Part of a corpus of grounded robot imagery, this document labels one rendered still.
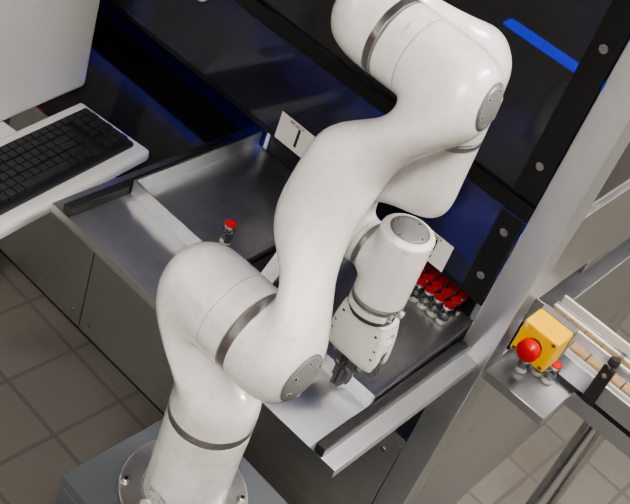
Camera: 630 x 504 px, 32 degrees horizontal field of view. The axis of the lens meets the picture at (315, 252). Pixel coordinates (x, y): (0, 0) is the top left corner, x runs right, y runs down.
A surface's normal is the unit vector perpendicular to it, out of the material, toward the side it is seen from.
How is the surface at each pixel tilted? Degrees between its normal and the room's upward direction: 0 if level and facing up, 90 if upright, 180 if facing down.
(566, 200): 90
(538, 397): 0
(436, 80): 65
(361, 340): 90
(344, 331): 91
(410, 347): 0
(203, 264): 21
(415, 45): 52
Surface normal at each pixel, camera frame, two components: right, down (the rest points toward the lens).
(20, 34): 0.79, 0.55
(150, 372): -0.65, 0.34
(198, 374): 0.43, -0.13
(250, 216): 0.29, -0.72
